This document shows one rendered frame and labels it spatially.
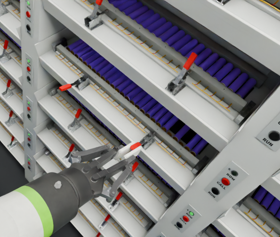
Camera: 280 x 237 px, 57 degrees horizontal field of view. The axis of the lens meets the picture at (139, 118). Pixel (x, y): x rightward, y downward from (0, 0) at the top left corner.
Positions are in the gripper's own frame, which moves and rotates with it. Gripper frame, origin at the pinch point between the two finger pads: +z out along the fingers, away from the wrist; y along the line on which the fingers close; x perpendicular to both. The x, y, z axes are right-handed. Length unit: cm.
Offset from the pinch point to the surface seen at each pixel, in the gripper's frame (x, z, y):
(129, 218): -39.4, 18.2, 7.7
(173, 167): -0.8, 8.9, 9.9
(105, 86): 3.1, 11.0, -20.2
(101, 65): 5.1, 15.4, -27.3
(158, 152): -0.6, 9.2, 4.3
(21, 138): -60, 21, -59
